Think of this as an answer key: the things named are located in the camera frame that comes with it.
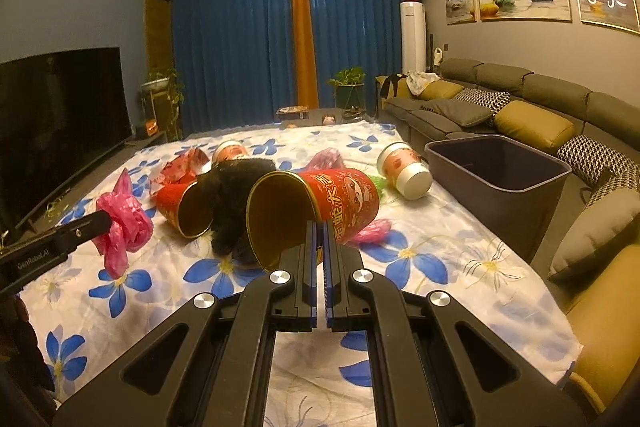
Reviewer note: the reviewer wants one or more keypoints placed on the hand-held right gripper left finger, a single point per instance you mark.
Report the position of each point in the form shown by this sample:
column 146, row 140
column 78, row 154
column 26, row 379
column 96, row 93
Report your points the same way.
column 312, row 257

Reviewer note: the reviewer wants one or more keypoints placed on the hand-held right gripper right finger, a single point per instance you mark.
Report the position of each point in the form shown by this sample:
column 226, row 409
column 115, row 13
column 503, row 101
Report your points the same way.
column 329, row 257

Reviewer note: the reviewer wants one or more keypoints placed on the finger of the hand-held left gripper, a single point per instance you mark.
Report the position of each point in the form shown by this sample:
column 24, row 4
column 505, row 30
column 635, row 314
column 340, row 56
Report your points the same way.
column 85, row 229

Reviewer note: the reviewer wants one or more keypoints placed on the red instant noodle cup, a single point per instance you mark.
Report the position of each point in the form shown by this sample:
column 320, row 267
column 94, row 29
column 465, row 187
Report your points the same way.
column 172, row 204
column 345, row 199

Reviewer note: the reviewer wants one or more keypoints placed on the green foam net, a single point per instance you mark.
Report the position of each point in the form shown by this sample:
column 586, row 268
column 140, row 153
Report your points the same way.
column 379, row 184

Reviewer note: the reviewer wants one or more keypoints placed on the grey plastic bin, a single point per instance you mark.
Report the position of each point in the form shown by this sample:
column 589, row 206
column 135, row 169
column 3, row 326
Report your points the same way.
column 480, row 192

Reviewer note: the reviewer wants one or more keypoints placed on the small pink plastic bag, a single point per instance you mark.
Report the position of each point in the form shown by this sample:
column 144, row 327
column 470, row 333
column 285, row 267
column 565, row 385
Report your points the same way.
column 374, row 230

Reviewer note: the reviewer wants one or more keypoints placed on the purple plastic bag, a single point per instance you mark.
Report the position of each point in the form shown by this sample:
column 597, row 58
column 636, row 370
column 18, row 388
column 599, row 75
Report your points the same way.
column 327, row 159

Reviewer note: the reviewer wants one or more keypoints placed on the dark fuzzy object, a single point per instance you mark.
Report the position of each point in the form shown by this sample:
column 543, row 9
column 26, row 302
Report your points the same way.
column 232, row 189

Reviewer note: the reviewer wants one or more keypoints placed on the black flat television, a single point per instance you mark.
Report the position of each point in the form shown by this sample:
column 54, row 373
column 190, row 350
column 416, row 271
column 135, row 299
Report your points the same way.
column 60, row 127

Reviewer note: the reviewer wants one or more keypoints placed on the red patterned wrapper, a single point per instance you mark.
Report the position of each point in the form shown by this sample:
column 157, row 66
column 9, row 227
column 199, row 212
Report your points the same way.
column 177, row 169

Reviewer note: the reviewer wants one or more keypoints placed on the floral white blanket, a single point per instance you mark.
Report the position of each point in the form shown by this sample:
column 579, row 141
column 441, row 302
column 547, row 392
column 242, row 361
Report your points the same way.
column 440, row 267

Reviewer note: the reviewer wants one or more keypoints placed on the printed paper cup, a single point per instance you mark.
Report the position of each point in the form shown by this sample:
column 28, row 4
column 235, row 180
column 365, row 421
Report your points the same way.
column 402, row 167
column 230, row 152

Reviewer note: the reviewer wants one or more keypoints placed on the small orange round object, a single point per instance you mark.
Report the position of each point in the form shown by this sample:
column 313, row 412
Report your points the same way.
column 328, row 120

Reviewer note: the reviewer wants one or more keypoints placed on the grey coffee table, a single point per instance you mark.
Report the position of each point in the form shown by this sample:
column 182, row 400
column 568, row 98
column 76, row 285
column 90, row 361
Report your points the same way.
column 320, row 114

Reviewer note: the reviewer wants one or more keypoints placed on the printed flat box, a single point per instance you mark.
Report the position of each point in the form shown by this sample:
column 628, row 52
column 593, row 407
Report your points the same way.
column 291, row 112

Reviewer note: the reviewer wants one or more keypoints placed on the glass teapot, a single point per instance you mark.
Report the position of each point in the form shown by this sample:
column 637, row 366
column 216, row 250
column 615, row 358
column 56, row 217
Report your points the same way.
column 353, row 112

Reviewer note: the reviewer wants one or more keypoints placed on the trailing plant in white bowl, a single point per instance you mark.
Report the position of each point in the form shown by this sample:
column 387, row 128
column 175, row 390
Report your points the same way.
column 162, row 82

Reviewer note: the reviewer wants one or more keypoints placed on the black garment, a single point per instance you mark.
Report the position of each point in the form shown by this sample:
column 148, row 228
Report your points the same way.
column 390, row 89

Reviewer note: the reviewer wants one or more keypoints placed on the potted plant on stand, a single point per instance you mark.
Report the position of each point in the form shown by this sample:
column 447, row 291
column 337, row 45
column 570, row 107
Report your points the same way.
column 346, row 79

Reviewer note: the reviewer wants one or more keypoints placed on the flat grey pillow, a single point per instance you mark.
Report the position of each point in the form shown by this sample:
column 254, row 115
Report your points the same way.
column 460, row 112

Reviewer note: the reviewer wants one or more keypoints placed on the white cloth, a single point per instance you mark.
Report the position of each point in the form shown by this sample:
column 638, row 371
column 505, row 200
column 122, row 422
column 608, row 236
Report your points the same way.
column 422, row 81

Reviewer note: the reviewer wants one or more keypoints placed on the small mustard pillow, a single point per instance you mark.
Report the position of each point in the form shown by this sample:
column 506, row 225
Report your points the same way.
column 440, row 91

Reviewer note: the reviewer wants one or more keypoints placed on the wooden door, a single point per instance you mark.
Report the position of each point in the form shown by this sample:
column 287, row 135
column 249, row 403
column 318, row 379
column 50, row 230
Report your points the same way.
column 157, row 27

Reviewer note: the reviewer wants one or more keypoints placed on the houndstooth pillow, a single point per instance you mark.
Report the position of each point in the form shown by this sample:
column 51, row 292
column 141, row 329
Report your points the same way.
column 590, row 157
column 617, row 189
column 482, row 99

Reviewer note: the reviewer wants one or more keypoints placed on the orange curtain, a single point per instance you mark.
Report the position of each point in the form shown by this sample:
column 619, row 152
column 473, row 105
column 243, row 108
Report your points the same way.
column 302, row 37

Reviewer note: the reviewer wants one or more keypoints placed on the blue curtain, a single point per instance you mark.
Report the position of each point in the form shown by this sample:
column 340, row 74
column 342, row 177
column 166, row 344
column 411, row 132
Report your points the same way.
column 230, row 47
column 360, row 27

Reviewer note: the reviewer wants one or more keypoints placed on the white handheld device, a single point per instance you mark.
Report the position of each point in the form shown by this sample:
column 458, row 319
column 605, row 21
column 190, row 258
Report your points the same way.
column 438, row 57

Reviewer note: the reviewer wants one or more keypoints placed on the thin black pole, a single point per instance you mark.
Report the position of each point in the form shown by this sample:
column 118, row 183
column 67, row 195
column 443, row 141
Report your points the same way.
column 429, row 52

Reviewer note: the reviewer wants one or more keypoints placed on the white standing air conditioner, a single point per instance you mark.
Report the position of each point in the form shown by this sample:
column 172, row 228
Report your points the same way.
column 413, row 37

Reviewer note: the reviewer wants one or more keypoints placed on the big mustard pillow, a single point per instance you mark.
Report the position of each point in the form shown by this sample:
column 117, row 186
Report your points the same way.
column 535, row 124

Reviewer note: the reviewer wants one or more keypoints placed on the plump grey pillow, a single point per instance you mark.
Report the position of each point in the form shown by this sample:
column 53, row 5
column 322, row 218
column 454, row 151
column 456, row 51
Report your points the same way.
column 595, row 237

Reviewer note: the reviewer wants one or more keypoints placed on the grey sectional sofa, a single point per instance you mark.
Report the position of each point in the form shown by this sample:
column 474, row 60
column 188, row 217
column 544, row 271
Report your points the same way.
column 550, row 89

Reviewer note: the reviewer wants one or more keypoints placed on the large mustard sofa cushion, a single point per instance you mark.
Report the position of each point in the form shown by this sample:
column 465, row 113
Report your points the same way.
column 610, row 337

